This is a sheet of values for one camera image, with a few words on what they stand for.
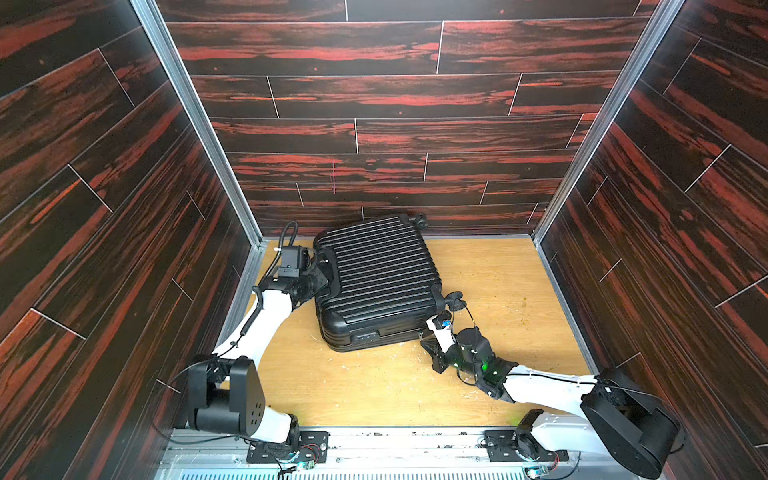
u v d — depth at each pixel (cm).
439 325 74
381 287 81
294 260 66
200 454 73
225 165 97
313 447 73
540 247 123
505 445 74
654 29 68
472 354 64
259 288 57
